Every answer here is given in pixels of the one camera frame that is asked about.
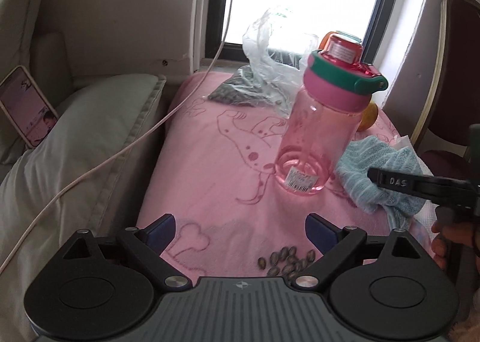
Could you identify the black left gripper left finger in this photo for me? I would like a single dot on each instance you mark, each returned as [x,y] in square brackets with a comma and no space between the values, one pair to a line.
[141,249]

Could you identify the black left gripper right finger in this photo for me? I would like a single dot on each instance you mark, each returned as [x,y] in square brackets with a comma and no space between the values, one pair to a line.
[340,250]

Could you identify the teal microfibre cloth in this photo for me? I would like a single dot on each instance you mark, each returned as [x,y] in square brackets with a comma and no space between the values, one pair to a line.
[351,172]

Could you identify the pink bottle with green handle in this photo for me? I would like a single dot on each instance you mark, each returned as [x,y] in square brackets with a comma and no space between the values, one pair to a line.
[337,87]

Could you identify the right hand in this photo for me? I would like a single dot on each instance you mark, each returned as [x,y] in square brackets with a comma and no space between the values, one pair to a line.
[447,235]

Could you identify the white paper towel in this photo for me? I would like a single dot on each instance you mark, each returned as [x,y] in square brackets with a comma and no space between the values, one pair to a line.
[416,191]

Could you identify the pile of sunflower seeds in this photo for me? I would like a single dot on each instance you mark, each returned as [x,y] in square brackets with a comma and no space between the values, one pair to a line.
[287,262]

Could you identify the dark red wooden chair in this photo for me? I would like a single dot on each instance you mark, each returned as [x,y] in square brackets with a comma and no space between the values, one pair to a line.
[452,104]

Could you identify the beige pillow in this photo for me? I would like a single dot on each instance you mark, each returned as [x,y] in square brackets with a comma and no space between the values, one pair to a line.
[89,173]

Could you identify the pink blanket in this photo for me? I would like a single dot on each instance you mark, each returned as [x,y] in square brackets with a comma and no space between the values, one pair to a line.
[215,176]

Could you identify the red yellow apple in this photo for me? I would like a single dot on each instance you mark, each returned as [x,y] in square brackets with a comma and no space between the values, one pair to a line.
[369,117]

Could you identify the smartphone with pink screen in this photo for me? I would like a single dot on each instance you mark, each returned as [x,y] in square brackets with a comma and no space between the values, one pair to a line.
[26,107]

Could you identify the frosted bottle with mint lid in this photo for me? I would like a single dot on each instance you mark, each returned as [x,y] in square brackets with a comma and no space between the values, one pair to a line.
[350,41]

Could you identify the clear plastic bag of seeds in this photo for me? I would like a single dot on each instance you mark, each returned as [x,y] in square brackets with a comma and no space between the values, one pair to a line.
[266,75]

